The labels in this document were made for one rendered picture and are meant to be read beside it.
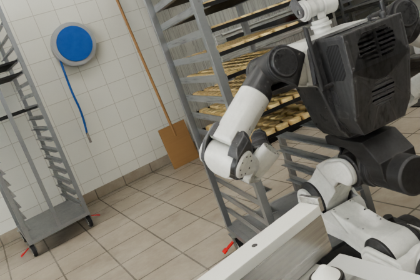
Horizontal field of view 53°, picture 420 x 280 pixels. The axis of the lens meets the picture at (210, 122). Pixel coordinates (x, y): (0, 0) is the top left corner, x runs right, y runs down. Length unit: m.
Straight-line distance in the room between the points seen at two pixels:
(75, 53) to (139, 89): 0.74
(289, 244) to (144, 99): 3.97
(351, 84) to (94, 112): 3.35
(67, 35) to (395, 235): 3.32
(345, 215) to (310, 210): 1.11
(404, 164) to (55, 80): 3.44
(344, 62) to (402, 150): 0.32
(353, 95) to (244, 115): 0.29
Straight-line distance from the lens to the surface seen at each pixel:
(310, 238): 0.52
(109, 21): 4.39
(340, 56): 1.15
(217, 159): 1.12
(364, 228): 1.56
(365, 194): 1.93
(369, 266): 0.51
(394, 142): 1.32
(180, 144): 4.26
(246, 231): 2.21
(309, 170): 2.22
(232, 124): 1.10
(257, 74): 1.16
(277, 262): 0.49
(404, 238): 1.50
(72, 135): 4.21
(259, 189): 1.64
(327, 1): 1.33
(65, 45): 4.10
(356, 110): 1.19
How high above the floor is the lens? 1.13
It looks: 11 degrees down
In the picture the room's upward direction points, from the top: 19 degrees counter-clockwise
